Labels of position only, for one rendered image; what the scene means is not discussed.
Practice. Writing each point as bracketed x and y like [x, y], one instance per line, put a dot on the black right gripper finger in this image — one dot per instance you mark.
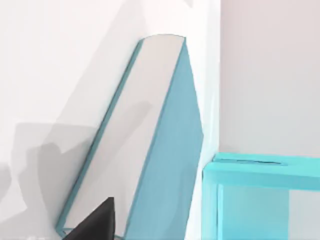
[100, 222]

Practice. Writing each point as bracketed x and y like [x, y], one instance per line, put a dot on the teal book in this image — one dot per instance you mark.
[172, 140]

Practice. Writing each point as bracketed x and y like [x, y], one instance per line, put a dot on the light blue rack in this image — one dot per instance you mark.
[252, 197]

